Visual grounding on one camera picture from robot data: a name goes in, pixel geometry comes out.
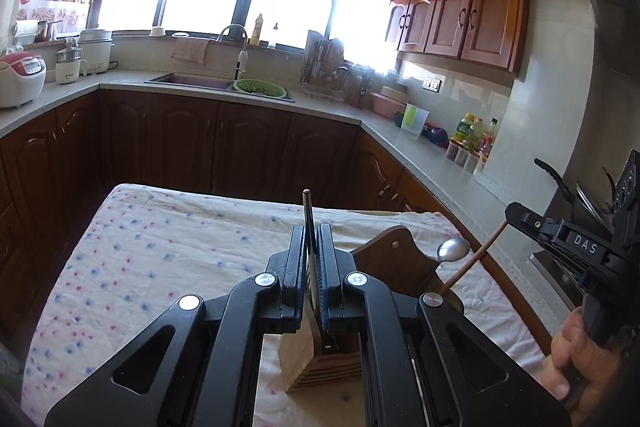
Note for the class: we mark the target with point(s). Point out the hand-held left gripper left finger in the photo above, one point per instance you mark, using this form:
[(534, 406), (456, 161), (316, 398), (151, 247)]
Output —
[(295, 267)]

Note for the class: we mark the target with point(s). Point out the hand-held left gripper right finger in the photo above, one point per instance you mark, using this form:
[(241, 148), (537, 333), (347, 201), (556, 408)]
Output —
[(323, 302)]

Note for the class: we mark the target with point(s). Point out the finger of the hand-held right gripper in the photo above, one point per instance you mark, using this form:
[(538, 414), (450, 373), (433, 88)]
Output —
[(530, 218)]

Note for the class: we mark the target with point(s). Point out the long metal chopstick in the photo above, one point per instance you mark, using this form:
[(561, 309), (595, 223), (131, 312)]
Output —
[(307, 217)]

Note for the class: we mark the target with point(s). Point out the wooden utensil holder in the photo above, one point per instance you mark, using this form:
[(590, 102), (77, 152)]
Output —
[(320, 372)]

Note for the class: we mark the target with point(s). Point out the long wooden chopstick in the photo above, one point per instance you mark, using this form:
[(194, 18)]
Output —
[(470, 264)]

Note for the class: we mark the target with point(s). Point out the metal spoon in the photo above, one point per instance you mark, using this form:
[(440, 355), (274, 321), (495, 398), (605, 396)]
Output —
[(452, 249)]

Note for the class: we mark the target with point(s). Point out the person's right hand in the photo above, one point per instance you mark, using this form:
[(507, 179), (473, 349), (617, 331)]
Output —
[(575, 357)]

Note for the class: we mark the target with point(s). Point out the black wok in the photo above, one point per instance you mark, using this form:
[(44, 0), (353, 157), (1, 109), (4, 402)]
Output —
[(552, 177)]

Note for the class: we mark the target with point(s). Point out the row of white spice jars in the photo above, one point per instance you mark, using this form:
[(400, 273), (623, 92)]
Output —
[(465, 159)]

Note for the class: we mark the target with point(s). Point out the pale cooking oil bottle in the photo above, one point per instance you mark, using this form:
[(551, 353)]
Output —
[(477, 132)]

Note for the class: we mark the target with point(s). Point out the yellow cooking oil bottle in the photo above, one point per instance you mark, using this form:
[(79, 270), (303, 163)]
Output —
[(465, 129)]

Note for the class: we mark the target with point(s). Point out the blue and red container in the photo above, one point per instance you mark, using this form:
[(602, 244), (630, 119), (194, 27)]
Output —
[(437, 136)]

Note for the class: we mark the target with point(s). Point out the floral white tablecloth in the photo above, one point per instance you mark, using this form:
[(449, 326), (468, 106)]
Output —
[(150, 267)]

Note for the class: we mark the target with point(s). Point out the grey stone countertop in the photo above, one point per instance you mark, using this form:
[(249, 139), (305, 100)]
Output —
[(400, 147)]

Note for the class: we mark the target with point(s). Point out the clear measuring cup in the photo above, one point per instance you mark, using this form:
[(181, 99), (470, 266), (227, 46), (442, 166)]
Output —
[(415, 122)]

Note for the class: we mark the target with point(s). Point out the dark wooden base cabinets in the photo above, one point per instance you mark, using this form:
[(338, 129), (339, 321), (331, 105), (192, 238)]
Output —
[(200, 147)]

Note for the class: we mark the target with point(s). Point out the pink plastic basin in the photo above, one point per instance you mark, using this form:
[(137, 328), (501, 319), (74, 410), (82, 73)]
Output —
[(387, 104)]

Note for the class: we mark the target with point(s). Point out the green colander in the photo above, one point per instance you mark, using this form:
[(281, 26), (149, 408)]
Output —
[(260, 88)]

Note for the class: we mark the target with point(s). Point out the steel kitchen sink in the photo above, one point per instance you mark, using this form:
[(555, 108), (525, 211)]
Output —
[(190, 82)]

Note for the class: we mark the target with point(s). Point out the steel range hood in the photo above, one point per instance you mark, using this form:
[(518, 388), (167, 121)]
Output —
[(610, 17)]

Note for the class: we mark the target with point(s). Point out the chrome kitchen faucet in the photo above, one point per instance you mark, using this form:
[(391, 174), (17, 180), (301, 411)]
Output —
[(242, 57)]

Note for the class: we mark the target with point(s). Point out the yellow dish soap bottle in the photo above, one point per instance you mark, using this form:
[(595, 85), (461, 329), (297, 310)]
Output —
[(256, 32)]

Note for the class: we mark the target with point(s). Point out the pink checked dish cloth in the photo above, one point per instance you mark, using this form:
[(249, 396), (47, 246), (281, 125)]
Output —
[(190, 51)]

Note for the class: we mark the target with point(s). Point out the small white bowl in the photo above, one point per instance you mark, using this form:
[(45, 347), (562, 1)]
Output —
[(158, 32)]

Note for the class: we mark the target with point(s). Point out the white steamer pot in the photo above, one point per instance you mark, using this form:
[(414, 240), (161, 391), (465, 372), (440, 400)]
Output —
[(97, 52)]

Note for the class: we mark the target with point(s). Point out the white juicer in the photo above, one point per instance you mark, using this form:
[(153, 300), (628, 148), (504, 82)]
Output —
[(70, 67)]

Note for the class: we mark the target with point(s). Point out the white and red rice cooker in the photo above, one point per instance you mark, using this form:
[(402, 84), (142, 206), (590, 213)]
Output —
[(22, 79)]

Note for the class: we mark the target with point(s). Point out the paper towel roll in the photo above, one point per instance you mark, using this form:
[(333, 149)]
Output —
[(26, 32)]

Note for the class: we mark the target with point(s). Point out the white wall socket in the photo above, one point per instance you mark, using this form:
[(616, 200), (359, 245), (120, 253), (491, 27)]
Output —
[(433, 84)]

